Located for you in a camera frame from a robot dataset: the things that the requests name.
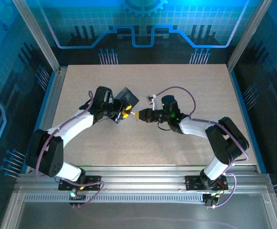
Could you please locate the aluminium frame post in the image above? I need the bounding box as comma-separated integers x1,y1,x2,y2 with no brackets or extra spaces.
11,0,62,73
226,0,267,72

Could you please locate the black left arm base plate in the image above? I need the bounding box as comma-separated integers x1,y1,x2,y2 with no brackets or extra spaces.
58,176,102,191

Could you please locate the starry night print tin box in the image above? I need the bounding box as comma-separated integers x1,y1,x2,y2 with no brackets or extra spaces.
113,87,140,125

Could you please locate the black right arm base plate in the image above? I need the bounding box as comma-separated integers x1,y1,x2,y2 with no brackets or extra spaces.
185,175,229,191

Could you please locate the blue table edge strip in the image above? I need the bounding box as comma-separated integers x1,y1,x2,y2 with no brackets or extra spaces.
21,70,58,174
229,69,267,174

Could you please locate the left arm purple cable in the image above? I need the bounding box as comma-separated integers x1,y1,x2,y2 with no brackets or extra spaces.
35,90,105,207

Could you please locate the slotted grey cable duct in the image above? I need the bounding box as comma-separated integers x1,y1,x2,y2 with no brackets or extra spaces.
23,193,207,203

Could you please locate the grey metal sheet panel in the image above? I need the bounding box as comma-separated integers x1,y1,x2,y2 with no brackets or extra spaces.
0,186,277,229

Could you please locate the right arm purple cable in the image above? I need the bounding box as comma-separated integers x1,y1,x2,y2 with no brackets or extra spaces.
154,86,250,210

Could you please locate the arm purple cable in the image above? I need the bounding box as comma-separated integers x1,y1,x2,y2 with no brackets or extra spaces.
154,86,250,210
35,90,105,207

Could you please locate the aluminium mounting rail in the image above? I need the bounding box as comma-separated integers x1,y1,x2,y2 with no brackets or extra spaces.
15,164,272,191

